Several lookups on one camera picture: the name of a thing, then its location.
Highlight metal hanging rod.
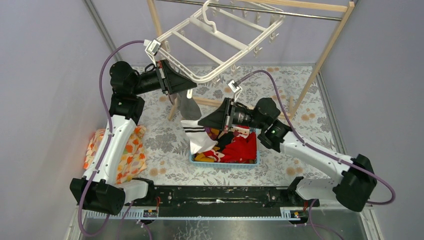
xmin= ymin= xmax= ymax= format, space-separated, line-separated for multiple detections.
xmin=159 ymin=0 xmax=342 ymax=22

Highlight plain dark grey sock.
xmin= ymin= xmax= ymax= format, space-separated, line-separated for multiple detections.
xmin=178 ymin=91 xmax=202 ymax=121

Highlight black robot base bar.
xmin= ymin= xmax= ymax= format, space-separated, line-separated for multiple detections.
xmin=133 ymin=185 xmax=320 ymax=216

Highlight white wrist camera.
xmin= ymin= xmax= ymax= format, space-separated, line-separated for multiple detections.
xmin=228 ymin=80 xmax=243 ymax=102
xmin=143 ymin=38 xmax=162 ymax=66

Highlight white sock black stripes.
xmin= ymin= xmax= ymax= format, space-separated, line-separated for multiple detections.
xmin=180 ymin=120 xmax=218 ymax=155

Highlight red white patterned sock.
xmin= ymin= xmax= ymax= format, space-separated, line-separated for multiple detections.
xmin=194 ymin=150 xmax=224 ymax=163

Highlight santa pattern white sock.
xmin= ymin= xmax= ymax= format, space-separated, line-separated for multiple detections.
xmin=230 ymin=125 xmax=251 ymax=139

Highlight red santa body sock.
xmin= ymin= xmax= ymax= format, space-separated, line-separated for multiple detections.
xmin=220 ymin=132 xmax=257 ymax=164

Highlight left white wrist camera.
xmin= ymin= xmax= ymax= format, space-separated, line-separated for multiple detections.
xmin=143 ymin=38 xmax=162 ymax=66

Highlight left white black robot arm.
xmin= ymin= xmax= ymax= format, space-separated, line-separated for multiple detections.
xmin=69 ymin=60 xmax=197 ymax=216

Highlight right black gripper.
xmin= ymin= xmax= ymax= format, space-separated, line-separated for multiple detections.
xmin=198 ymin=97 xmax=266 ymax=132

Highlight orange floral cloth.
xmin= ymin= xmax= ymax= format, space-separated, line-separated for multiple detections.
xmin=83 ymin=125 xmax=147 ymax=184

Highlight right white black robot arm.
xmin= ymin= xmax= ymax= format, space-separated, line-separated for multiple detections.
xmin=198 ymin=97 xmax=377 ymax=212

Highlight white plastic clip hanger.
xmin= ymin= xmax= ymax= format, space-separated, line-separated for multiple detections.
xmin=156 ymin=0 xmax=285 ymax=84

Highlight blue plastic sock basket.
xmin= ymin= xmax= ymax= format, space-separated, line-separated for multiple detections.
xmin=188 ymin=128 xmax=260 ymax=169

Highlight wooden drying rack frame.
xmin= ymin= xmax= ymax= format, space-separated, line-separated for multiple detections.
xmin=147 ymin=0 xmax=357 ymax=122

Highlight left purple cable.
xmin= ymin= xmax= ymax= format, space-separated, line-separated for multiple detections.
xmin=77 ymin=39 xmax=148 ymax=240

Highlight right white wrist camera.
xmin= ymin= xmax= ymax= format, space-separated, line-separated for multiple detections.
xmin=228 ymin=80 xmax=243 ymax=102

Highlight floral patterned table mat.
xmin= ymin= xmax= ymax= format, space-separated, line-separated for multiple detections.
xmin=135 ymin=65 xmax=325 ymax=186

